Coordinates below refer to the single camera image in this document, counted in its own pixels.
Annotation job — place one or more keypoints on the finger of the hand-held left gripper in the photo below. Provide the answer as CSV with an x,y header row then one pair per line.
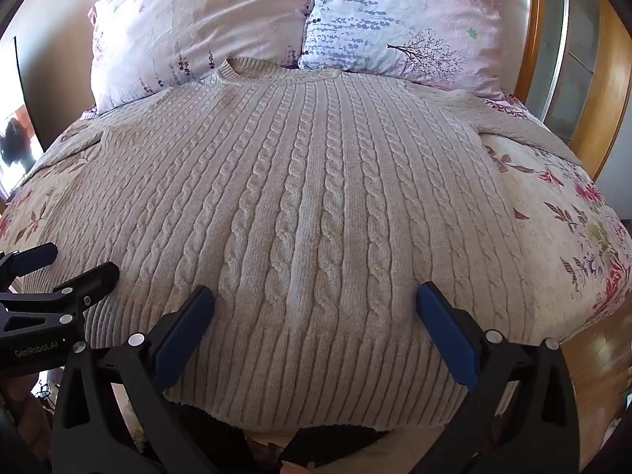
x,y
94,280
39,255

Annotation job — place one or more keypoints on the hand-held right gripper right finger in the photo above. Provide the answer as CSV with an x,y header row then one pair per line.
x,y
447,340

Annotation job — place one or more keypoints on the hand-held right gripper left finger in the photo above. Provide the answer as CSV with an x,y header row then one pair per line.
x,y
182,340

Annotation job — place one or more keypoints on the floral bed sheet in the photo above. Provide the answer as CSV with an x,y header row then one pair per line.
x,y
558,237

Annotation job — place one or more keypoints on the pink lavender print pillow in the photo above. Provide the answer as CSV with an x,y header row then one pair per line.
x,y
197,24

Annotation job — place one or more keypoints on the wooden wardrobe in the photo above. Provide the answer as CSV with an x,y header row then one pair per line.
x,y
614,89

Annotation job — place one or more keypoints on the pale blue tree print pillow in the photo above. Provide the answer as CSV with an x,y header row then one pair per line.
x,y
405,19

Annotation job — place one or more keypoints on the wooden headboard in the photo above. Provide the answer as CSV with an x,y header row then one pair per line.
x,y
534,24

